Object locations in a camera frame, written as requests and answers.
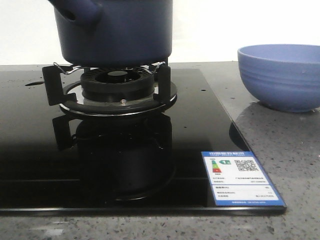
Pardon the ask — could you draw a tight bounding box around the dark blue pot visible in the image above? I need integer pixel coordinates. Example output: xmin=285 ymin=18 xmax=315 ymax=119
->
xmin=50 ymin=0 xmax=173 ymax=67

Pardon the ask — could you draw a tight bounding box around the light blue bowl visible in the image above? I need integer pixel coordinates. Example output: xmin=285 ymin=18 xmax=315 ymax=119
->
xmin=237 ymin=44 xmax=320 ymax=113

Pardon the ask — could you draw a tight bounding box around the right burner with pot support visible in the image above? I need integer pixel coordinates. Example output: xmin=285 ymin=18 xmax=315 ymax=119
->
xmin=42 ymin=61 xmax=178 ymax=119

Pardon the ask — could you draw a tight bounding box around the blue energy label sticker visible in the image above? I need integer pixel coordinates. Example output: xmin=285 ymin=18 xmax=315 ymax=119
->
xmin=201 ymin=151 xmax=286 ymax=207

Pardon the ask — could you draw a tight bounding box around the black glass gas stove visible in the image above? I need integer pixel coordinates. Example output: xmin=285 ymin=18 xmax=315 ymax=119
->
xmin=0 ymin=69 xmax=287 ymax=216

